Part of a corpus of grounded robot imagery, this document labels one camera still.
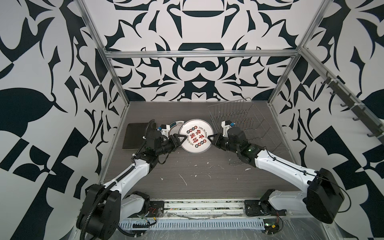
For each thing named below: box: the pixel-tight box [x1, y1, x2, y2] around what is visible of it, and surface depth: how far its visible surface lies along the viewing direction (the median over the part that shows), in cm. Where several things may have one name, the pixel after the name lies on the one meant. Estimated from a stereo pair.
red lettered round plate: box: [178, 119, 214, 154], surface depth 83 cm
